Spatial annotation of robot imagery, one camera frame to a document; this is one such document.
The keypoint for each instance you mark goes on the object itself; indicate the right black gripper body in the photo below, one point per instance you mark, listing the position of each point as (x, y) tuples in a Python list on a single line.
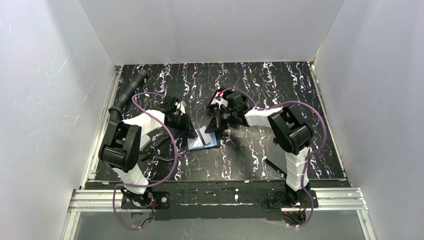
[(216, 119)]

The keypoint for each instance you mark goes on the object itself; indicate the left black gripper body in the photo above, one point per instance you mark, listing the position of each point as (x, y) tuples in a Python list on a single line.
[(185, 123)]

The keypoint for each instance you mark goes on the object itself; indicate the white credit card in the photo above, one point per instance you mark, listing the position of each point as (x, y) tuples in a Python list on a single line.
[(205, 138)]

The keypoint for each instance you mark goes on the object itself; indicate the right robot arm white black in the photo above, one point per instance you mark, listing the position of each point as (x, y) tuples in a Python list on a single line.
[(292, 134)]

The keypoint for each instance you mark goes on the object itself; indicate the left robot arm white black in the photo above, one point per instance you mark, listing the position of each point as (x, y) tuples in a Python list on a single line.
[(121, 144)]

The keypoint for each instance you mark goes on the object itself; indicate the grey flat card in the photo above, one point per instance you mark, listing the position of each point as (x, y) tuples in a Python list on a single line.
[(144, 141)]

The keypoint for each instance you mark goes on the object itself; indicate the black pliers tool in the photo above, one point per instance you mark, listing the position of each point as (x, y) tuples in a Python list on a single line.
[(153, 152)]

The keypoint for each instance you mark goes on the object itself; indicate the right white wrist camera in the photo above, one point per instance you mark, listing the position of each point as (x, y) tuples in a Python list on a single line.
[(219, 100)]

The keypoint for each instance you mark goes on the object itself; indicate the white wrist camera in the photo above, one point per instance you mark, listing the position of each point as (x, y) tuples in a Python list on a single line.
[(219, 100), (181, 108)]

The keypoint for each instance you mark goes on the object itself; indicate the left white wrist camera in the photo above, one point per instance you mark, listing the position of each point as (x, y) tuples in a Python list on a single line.
[(181, 108)]

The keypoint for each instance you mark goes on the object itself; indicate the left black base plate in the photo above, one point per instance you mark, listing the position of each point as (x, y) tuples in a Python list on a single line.
[(145, 200)]

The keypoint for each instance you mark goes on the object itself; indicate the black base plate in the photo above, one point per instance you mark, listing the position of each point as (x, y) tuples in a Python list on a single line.
[(279, 198), (145, 200)]

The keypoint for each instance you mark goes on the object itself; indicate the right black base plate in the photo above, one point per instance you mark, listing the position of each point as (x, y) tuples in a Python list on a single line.
[(279, 198)]

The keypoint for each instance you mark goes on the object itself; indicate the aluminium frame rail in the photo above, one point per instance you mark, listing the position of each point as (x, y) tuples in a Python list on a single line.
[(223, 203)]

